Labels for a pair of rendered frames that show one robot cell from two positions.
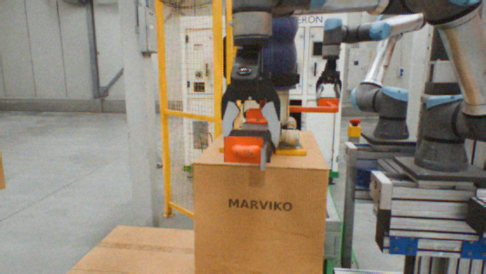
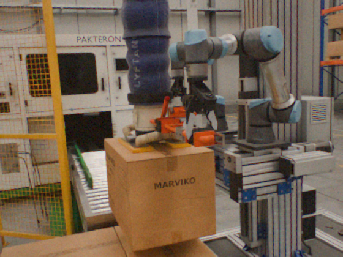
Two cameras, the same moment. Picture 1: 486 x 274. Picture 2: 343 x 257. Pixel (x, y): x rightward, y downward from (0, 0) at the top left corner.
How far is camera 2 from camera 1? 0.71 m
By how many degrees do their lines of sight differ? 27
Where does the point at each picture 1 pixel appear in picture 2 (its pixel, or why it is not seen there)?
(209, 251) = (143, 226)
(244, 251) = (166, 219)
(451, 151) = (267, 131)
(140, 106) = not seen: outside the picture
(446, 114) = (263, 110)
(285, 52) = (166, 78)
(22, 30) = not seen: outside the picture
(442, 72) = (248, 84)
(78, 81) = not seen: outside the picture
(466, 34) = (275, 67)
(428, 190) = (259, 156)
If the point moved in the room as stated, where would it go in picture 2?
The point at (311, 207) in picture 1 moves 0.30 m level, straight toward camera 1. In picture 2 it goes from (206, 177) to (235, 199)
